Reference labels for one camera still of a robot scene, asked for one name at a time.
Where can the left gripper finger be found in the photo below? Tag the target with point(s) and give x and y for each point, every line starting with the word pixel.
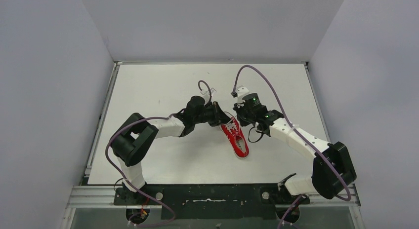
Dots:
pixel 217 123
pixel 219 115

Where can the white shoelace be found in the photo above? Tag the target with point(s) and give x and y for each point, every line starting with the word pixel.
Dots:
pixel 232 128

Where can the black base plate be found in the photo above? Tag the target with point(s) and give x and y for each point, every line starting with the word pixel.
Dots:
pixel 210 201

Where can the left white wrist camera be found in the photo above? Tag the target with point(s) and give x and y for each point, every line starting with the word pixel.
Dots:
pixel 208 93

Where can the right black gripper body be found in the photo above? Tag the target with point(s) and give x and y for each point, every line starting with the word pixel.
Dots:
pixel 245 117

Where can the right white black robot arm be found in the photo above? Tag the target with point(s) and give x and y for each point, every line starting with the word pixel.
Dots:
pixel 332 169

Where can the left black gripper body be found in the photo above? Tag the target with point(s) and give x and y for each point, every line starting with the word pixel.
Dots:
pixel 216 113

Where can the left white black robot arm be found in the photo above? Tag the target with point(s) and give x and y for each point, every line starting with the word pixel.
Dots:
pixel 131 142

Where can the red sneaker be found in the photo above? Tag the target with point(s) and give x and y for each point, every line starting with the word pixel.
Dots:
pixel 239 145

